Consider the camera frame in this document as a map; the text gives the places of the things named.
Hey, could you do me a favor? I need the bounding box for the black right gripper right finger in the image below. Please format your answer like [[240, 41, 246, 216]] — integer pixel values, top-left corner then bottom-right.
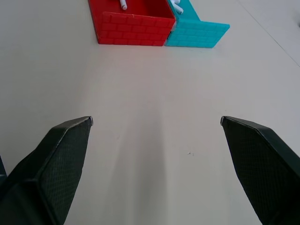
[[220, 115, 300, 225]]

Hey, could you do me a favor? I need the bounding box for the red brick-pattern bin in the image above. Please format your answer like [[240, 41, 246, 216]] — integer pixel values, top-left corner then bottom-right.
[[88, 0, 177, 46]]

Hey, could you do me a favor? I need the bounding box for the cyan brick-pattern bin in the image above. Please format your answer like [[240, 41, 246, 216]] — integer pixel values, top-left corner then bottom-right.
[[164, 0, 231, 49]]

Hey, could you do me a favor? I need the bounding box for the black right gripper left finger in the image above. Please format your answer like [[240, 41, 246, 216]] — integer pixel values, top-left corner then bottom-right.
[[0, 116, 94, 225]]

